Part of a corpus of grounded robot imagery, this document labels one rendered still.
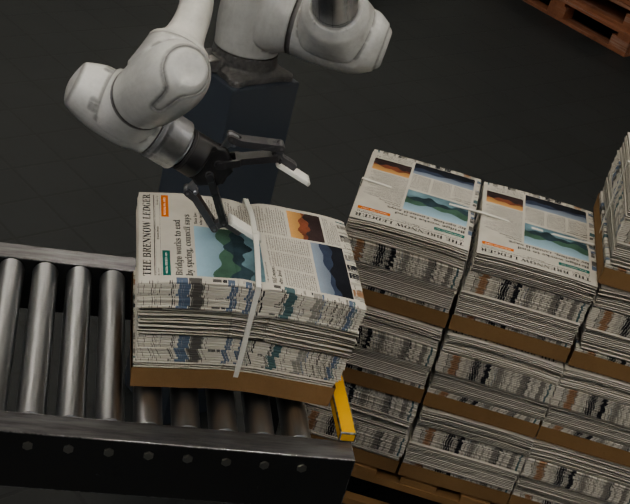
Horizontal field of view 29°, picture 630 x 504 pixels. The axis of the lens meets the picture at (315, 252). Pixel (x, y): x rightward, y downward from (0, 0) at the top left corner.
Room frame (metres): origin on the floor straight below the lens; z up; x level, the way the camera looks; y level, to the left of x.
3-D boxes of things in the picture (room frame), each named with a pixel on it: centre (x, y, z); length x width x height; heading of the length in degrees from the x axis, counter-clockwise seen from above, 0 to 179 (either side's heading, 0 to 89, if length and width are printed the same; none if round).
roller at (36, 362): (1.71, 0.44, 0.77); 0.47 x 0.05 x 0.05; 15
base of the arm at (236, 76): (2.61, 0.29, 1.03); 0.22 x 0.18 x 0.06; 138
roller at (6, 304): (1.70, 0.50, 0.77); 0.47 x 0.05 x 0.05; 15
